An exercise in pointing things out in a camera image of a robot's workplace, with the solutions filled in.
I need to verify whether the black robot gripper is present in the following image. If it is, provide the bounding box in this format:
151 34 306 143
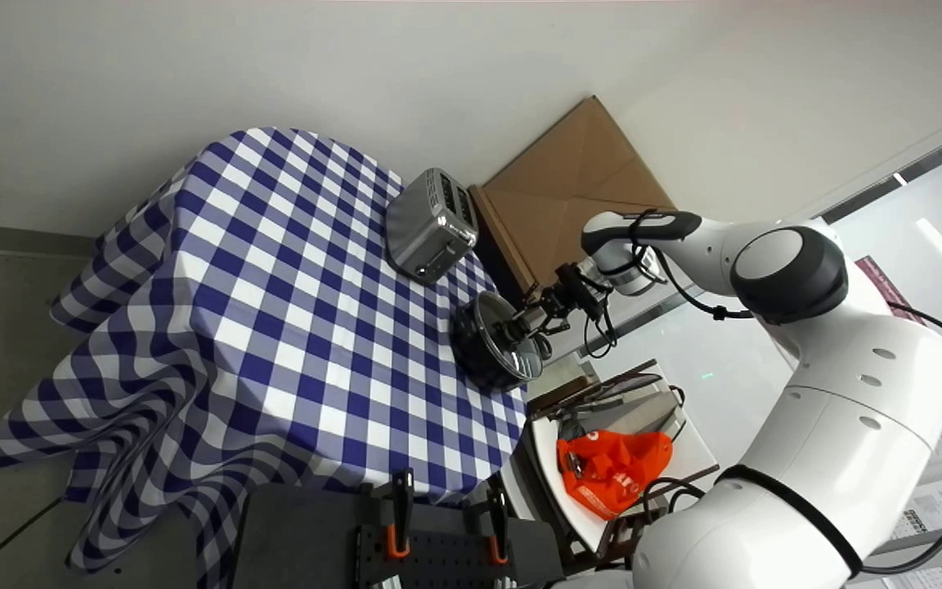
514 260 613 339

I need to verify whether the round glass pot lid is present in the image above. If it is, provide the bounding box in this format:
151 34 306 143
470 290 546 385

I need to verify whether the large brown cardboard box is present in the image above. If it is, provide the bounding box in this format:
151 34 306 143
469 95 682 306

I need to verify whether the white tray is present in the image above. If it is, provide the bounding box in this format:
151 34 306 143
525 401 719 554

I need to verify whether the silver two-slot toaster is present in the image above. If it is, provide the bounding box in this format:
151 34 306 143
382 166 482 286

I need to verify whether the black perforated mounting board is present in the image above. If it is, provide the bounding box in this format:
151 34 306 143
346 494 562 589

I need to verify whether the blue white checkered tablecloth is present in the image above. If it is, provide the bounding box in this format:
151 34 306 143
0 125 529 589

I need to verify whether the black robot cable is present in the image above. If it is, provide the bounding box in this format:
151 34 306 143
599 205 942 580

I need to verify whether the black clamp with orange handle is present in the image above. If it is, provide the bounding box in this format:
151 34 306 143
382 466 418 563
482 476 516 568

